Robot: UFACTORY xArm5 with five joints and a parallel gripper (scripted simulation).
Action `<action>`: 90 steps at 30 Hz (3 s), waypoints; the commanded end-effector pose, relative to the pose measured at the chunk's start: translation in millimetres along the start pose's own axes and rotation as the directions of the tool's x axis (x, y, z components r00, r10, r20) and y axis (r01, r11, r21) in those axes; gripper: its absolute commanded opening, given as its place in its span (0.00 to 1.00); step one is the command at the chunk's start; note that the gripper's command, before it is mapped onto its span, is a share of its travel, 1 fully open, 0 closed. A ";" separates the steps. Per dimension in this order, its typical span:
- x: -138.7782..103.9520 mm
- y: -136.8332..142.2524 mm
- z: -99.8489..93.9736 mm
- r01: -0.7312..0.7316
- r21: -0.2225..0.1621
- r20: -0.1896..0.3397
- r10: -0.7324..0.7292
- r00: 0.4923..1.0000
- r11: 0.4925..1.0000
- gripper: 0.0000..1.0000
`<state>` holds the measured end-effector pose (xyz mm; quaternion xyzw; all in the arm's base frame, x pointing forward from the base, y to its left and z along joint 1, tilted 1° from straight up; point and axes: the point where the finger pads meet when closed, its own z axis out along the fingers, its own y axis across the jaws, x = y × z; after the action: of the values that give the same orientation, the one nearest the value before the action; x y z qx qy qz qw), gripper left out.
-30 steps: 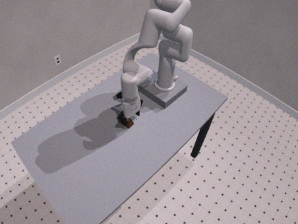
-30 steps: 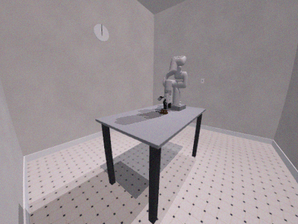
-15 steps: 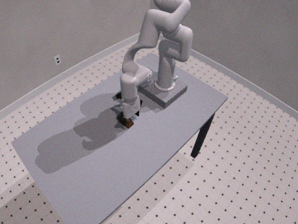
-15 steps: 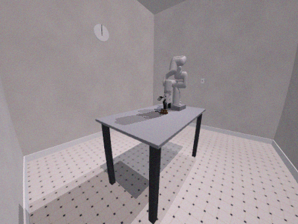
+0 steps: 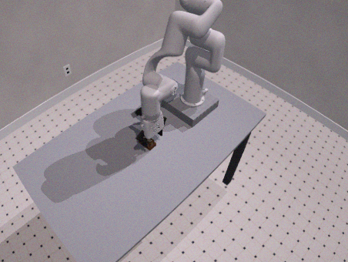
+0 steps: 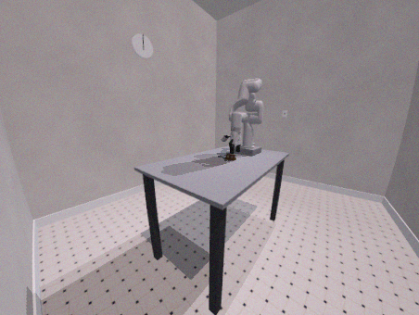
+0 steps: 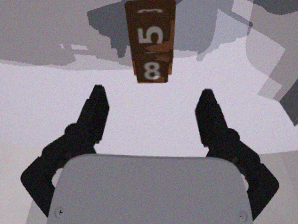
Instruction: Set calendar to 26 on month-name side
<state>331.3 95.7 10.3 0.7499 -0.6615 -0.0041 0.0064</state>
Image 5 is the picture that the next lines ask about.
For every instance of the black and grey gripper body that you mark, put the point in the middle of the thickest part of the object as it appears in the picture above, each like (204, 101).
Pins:
(151, 128)

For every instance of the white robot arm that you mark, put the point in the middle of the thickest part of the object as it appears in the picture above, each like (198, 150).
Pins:
(206, 53)

